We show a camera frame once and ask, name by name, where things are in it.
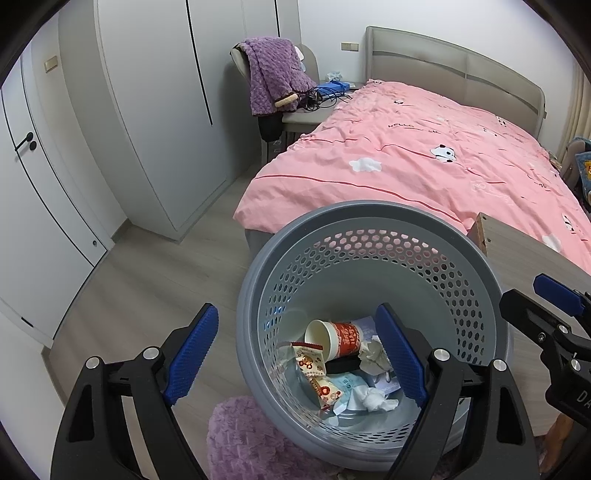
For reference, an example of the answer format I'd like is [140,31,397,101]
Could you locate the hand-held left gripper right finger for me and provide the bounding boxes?
[375,303,540,480]

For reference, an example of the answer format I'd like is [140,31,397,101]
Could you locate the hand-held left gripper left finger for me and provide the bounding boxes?
[50,304,219,480]

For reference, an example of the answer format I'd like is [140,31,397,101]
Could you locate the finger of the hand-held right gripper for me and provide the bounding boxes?
[533,273,591,319]
[499,288,571,352]

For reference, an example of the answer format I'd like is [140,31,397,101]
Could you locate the cream paper wrapper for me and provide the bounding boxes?
[358,337,393,374]

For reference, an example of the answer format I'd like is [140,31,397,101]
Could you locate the white tissue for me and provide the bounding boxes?
[355,387,399,411]

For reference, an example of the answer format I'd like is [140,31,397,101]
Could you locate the small black object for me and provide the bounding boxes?
[325,355,363,374]

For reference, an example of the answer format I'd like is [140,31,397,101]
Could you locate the light blue wipe packet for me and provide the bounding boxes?
[330,373,370,414]

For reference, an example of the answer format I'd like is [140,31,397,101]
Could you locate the red white paper cup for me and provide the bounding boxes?
[305,319,363,363]

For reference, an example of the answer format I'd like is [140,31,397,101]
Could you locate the torn snack wrapper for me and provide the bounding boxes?
[291,342,345,411]

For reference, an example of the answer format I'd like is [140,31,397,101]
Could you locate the grey perforated wastebasket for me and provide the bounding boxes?
[235,200,513,472]

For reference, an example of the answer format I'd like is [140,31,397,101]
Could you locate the purple fuzzy cushion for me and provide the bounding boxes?
[207,396,393,480]

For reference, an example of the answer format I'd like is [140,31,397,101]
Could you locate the beige chair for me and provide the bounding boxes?
[231,42,342,162]
[558,136,591,204]

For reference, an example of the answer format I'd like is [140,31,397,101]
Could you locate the beige curtain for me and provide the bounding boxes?
[563,60,591,153]

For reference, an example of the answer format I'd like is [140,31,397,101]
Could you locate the pink panda print duvet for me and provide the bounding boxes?
[232,80,591,268]

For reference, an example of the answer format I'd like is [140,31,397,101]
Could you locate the white door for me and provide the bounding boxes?
[0,41,114,352]

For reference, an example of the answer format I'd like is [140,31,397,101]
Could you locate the dark cloth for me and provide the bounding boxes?
[259,113,282,141]

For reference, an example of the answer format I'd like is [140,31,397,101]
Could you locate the white wardrobe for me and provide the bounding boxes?
[58,0,282,241]

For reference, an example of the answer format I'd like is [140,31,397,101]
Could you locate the grey bed headboard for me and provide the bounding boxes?
[365,26,548,139]

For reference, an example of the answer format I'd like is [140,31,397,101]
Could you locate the purple fuzzy blanket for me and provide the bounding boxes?
[238,38,317,117]

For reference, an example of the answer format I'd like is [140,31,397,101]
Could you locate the black cables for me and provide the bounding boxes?
[298,90,354,112]

